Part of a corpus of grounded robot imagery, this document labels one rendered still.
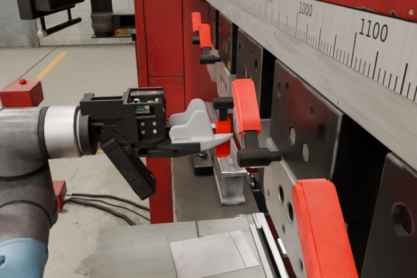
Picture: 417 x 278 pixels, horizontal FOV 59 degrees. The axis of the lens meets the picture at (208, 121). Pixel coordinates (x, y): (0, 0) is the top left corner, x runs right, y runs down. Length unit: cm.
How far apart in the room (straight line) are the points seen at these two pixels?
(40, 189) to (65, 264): 161
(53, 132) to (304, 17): 36
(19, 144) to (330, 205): 43
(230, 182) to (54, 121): 52
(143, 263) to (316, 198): 44
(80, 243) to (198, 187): 136
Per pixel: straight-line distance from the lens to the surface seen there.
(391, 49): 20
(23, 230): 50
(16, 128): 55
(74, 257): 220
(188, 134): 52
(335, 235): 21
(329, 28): 26
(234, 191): 94
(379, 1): 22
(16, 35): 785
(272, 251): 64
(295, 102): 32
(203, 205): 94
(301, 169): 32
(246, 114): 37
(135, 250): 64
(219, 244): 64
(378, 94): 21
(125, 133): 53
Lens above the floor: 143
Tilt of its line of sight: 23 degrees down
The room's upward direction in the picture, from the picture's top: straight up
